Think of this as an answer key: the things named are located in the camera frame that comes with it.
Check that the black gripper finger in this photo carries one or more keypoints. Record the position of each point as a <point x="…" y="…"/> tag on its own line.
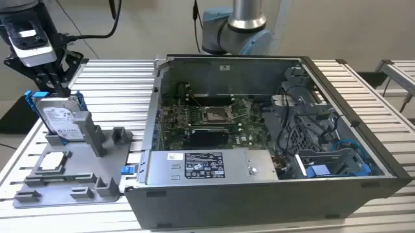
<point x="38" y="75"/>
<point x="72" y="60"/>

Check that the hard disk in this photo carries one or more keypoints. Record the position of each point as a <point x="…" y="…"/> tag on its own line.
<point x="56" y="116"/>

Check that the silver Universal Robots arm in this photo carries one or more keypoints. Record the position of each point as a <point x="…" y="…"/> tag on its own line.
<point x="245" y="14"/>

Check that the grey metal disk bay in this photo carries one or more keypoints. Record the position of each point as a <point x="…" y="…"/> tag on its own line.
<point x="327" y="155"/>

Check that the silver CPU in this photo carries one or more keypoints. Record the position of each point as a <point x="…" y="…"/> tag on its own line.
<point x="53" y="161"/>

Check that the grey parts rack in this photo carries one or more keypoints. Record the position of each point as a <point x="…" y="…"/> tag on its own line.
<point x="80" y="167"/>

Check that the green RAM stick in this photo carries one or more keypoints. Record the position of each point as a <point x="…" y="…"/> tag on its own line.
<point x="57" y="178"/>

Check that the black RAM slot bank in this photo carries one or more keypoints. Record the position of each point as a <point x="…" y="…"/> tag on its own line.
<point x="210" y="99"/>

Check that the blue case latch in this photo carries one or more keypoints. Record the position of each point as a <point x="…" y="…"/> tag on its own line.
<point x="125" y="170"/>

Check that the CPU socket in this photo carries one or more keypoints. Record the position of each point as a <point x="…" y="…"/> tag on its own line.
<point x="216" y="114"/>

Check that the black graphics card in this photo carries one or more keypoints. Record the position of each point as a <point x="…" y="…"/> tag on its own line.
<point x="206" y="137"/>

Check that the silver power supply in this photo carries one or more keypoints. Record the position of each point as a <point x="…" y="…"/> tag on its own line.
<point x="161" y="170"/>

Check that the green motherboard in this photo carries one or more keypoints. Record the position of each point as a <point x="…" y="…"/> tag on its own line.
<point x="252" y="136"/>

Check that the black open PC case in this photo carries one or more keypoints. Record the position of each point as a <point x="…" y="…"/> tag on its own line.
<point x="245" y="204"/>

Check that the black box under table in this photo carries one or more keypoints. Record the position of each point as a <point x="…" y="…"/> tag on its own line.
<point x="371" y="80"/>

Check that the metal slat side table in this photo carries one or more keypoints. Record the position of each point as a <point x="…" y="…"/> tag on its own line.
<point x="397" y="70"/>

